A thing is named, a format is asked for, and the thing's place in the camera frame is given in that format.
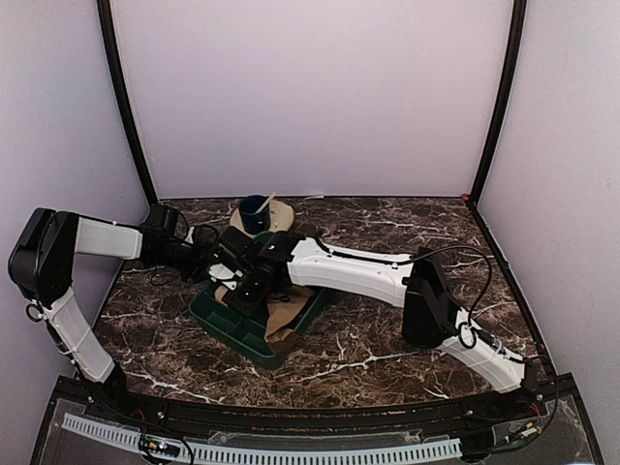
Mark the tan brown sock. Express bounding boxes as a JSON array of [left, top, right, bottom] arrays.
[[207, 284, 317, 361]]

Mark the green plastic divided tray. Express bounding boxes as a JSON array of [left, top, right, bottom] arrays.
[[188, 230, 330, 370]]

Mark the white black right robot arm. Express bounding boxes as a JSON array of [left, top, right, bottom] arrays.
[[218, 228, 538, 420]]

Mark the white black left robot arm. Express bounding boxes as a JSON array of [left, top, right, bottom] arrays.
[[8, 205, 217, 385]]

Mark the blue enamel mug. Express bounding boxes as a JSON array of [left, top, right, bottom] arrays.
[[238, 195, 270, 234]]

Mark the cream ceramic saucer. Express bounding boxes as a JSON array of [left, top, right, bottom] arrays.
[[229, 198, 295, 237]]

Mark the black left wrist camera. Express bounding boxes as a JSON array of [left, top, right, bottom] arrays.
[[141, 203, 180, 235]]

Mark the white slotted cable duct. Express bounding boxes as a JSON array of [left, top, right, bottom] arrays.
[[61, 414, 463, 464]]

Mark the black left corner post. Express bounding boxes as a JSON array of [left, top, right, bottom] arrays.
[[96, 0, 159, 204]]

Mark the black corner post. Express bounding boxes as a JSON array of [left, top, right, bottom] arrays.
[[96, 0, 159, 204], [468, 0, 528, 209]]

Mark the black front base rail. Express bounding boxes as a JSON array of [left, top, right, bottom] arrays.
[[47, 377, 582, 440]]

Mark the black right corner post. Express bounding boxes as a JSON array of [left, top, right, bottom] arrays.
[[468, 0, 528, 209]]

